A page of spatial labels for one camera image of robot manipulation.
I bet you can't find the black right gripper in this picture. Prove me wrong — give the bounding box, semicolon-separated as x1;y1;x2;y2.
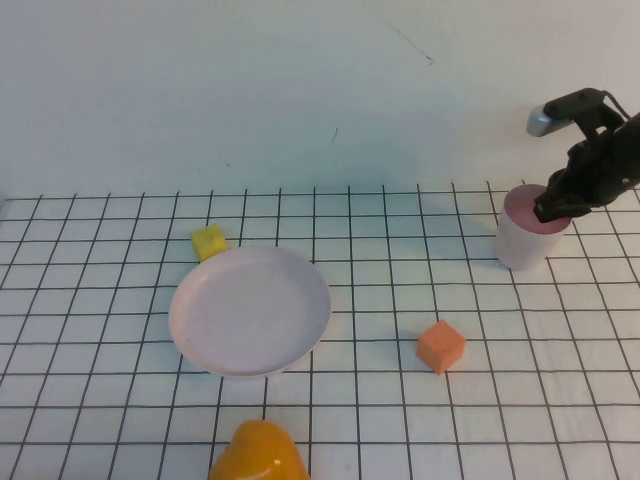
533;115;640;224

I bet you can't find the pink plastic cup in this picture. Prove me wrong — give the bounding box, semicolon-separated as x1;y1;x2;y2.
494;183;572;272

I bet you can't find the pink round plate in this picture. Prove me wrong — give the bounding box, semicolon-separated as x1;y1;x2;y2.
168;244;333;380

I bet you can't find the orange foam cube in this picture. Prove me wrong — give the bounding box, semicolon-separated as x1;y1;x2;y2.
416;320;467;375

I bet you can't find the yellow foam cube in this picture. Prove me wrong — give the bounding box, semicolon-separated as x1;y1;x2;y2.
190;224;229;262

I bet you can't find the yellow toy bell pepper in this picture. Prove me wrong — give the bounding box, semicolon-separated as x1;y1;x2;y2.
208;419;312;480

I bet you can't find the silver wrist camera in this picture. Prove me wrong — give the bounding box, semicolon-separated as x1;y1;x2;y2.
525;87;626;138

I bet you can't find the thin black camera cable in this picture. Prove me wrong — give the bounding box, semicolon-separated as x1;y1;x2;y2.
601;88;630;122

